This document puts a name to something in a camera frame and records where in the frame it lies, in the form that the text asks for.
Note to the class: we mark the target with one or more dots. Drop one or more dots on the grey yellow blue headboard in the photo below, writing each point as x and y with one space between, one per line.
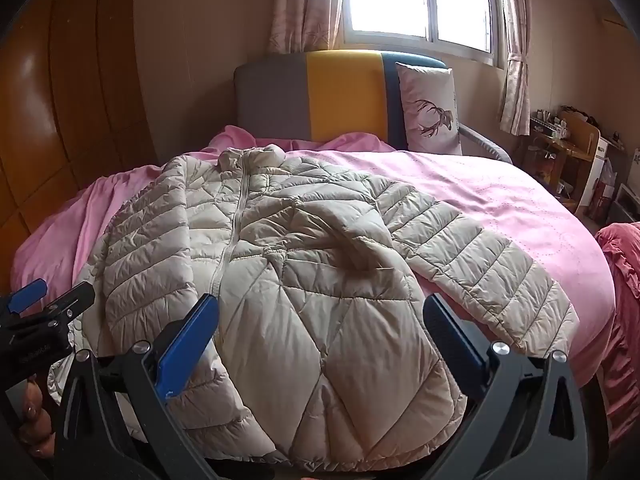
317 96

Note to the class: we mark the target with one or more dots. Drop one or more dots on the beige quilted down jacket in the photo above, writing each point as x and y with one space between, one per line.
321 358

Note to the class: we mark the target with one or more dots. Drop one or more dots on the pink bed blanket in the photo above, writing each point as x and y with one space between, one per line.
496 194

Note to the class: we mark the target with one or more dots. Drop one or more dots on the grey curved bed rail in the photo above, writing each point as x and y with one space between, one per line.
488 147

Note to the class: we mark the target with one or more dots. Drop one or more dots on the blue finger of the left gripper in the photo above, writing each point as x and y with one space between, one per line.
28 295

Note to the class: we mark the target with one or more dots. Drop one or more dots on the brown wooden wardrobe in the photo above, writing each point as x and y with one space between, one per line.
71 109

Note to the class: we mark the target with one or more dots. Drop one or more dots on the red ruffled quilt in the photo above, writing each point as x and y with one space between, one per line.
620 366

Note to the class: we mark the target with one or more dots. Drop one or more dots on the right pink curtain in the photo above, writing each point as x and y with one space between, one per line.
515 106

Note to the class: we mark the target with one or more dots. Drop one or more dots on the cluttered wooden desk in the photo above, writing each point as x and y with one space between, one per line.
566 154

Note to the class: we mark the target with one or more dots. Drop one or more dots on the window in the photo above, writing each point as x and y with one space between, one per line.
470 29

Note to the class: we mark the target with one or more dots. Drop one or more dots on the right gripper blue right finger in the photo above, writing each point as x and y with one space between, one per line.
526 420

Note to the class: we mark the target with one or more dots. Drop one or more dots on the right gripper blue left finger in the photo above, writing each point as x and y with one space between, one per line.
94 439

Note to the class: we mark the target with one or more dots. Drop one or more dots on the deer print pillow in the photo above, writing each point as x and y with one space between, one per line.
429 103

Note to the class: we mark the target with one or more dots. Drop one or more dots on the pink curtain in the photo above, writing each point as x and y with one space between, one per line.
515 106
304 25

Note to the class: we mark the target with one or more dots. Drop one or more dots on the left pink curtain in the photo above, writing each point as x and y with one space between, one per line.
304 25

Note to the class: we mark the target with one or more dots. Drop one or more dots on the person's left hand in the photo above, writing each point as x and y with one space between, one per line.
36 431

